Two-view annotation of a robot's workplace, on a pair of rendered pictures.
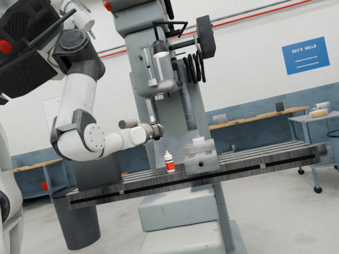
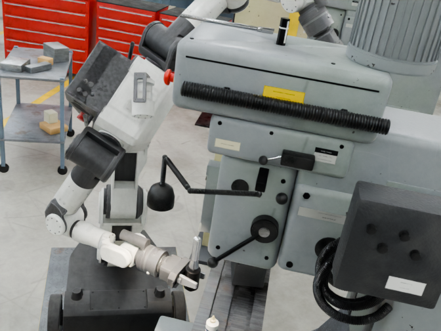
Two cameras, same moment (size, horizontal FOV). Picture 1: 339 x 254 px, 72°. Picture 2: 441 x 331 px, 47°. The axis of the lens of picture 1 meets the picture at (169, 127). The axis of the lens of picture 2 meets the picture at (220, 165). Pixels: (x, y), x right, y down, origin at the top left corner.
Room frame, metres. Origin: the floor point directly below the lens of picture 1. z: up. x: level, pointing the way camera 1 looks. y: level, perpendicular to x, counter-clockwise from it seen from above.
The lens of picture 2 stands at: (1.12, -1.17, 2.15)
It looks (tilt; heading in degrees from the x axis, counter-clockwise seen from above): 27 degrees down; 89
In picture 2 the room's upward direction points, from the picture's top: 9 degrees clockwise
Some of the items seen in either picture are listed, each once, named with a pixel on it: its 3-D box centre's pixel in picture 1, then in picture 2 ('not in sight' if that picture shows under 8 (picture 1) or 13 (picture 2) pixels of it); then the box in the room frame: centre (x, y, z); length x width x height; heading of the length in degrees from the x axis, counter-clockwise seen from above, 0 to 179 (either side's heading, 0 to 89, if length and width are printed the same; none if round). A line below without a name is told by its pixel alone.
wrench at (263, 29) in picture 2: not in sight; (226, 23); (1.11, 0.14, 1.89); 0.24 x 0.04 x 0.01; 173
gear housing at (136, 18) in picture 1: (145, 28); (281, 129); (1.29, 0.01, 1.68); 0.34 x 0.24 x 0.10; 173
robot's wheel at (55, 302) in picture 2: not in sight; (54, 317); (0.55, 0.45, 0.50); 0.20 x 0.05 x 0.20; 104
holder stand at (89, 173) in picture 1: (97, 165); (250, 247); (1.32, 0.45, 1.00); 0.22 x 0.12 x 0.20; 93
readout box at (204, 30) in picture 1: (206, 38); (396, 246); (1.50, -0.35, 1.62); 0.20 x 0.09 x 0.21; 173
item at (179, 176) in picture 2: (172, 22); (178, 174); (1.05, -0.11, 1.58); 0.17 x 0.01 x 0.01; 118
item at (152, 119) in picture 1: (151, 112); (195, 253); (1.11, 0.07, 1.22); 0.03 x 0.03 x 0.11
